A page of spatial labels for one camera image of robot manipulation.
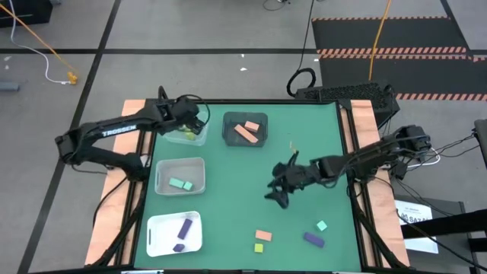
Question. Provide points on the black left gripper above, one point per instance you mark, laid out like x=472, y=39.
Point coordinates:
x=182, y=110

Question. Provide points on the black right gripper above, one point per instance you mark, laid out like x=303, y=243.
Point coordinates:
x=300, y=175

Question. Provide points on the yellow rectangular block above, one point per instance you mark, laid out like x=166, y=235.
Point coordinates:
x=189, y=136

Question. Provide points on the long orange block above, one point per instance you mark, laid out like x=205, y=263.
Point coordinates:
x=246, y=133

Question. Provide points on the teal rectangular block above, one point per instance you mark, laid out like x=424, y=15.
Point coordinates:
x=176, y=183

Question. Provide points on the small pink-orange block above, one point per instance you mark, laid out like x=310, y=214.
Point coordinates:
x=252, y=126

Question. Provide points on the purple block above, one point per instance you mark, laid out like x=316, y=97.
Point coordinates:
x=314, y=239
x=178, y=247
x=185, y=228

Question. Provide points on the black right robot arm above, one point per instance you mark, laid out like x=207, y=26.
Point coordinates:
x=365, y=156

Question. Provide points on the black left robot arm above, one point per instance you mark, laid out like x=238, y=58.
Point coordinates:
x=114, y=127

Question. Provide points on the clear plastic bin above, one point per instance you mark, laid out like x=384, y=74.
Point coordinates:
x=179, y=140

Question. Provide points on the dark translucent plastic bin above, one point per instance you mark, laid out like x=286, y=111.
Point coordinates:
x=232, y=141

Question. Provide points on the pale grey plastic bin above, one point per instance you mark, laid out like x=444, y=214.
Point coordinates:
x=179, y=167

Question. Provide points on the green table mat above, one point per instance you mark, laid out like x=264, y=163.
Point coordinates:
x=236, y=179

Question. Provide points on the short orange block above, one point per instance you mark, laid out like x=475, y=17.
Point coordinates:
x=263, y=235

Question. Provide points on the small yellow square block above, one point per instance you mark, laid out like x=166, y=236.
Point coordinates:
x=258, y=247

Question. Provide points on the white plastic tray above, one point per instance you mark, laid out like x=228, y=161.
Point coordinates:
x=163, y=232

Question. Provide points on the black perforated box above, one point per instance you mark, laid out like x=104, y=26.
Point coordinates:
x=342, y=92

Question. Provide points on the yellow plug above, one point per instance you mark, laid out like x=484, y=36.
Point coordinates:
x=72, y=78

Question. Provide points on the white paper sign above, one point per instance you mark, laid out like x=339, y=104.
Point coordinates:
x=412, y=209

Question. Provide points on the black metal beam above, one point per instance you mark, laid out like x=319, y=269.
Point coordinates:
x=456, y=222

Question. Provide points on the grey flat object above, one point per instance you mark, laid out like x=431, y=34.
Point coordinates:
x=9, y=86

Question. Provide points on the black hazard-striped floor mat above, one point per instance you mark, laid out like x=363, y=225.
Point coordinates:
x=399, y=34

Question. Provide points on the black cabinet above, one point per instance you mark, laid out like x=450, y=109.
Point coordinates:
x=23, y=13

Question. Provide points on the black aluminium table frame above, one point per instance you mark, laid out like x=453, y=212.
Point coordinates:
x=247, y=101

